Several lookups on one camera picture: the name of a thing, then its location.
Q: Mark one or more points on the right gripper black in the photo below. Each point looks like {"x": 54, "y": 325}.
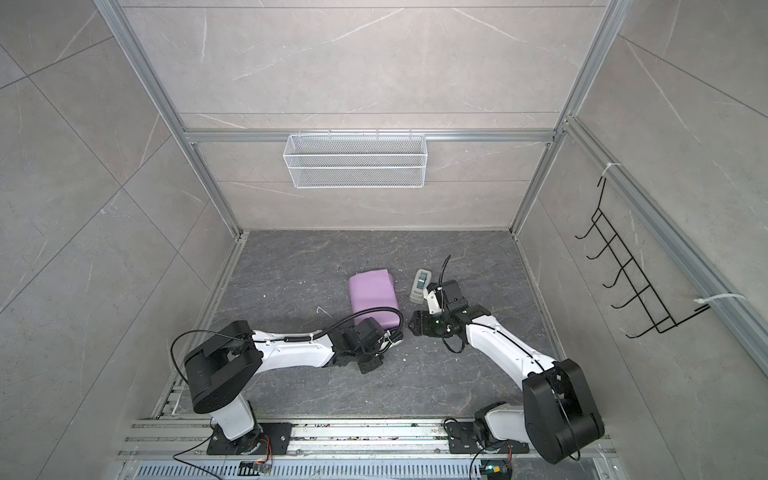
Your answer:
{"x": 422, "y": 324}

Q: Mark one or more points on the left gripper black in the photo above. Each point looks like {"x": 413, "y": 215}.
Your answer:
{"x": 374, "y": 365}

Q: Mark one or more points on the pink wrapping paper sheet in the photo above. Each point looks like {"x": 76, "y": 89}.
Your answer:
{"x": 370, "y": 289}

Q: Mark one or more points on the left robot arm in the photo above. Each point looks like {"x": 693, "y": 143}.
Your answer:
{"x": 219, "y": 369}

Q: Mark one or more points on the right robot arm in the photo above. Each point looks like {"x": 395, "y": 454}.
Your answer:
{"x": 559, "y": 416}

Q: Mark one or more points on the white tape dispenser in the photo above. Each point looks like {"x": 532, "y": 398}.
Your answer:
{"x": 421, "y": 280}

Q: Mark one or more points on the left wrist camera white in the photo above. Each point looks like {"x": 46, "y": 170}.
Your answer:
{"x": 390, "y": 339}

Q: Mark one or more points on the white wire mesh basket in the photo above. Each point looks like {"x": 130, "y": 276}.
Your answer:
{"x": 361, "y": 160}

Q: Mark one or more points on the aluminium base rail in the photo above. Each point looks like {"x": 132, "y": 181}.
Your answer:
{"x": 347, "y": 449}

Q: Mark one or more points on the black wire hook rack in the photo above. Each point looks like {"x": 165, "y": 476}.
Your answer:
{"x": 629, "y": 271}

